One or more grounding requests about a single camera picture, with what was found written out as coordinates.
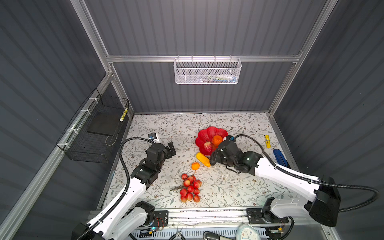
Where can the red flower-shaped fruit bowl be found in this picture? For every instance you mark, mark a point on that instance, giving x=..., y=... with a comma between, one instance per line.
x=206, y=135

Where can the blue tool on table edge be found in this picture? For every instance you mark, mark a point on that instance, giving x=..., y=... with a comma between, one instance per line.
x=281, y=160

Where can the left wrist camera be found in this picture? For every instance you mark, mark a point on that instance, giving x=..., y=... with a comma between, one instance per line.
x=154, y=138

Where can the white clock at front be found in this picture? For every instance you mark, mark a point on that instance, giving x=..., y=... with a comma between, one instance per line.
x=246, y=232

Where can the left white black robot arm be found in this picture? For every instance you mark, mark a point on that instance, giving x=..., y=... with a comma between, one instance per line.
x=118, y=220

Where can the yellow marker on table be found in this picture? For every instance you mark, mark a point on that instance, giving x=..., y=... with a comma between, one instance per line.
x=267, y=141

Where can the large fake orange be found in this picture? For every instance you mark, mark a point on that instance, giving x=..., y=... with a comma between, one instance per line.
x=216, y=140

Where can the black wire basket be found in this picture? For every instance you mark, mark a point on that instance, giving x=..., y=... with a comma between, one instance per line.
x=94, y=134

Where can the items in white basket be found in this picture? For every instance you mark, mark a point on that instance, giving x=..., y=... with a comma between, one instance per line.
x=232, y=79

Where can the yellow item in black basket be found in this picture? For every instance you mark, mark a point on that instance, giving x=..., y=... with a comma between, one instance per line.
x=123, y=114

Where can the yellow fake corn cob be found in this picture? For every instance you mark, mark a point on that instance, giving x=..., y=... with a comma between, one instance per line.
x=203, y=159

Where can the white wire mesh basket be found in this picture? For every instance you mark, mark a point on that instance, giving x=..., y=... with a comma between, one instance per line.
x=188, y=71

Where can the small orange fake tangerine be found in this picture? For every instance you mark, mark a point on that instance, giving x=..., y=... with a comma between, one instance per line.
x=195, y=166

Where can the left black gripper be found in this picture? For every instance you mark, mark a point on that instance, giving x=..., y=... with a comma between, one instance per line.
x=167, y=154

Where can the red fake grape bunch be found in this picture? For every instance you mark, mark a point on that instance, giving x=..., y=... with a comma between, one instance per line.
x=190, y=189

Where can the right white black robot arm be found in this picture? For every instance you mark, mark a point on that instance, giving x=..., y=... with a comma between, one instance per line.
x=320, y=202

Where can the red green fake apple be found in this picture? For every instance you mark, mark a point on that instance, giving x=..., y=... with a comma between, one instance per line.
x=208, y=147

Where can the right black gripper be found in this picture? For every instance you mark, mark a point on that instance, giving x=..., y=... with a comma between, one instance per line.
x=215, y=156

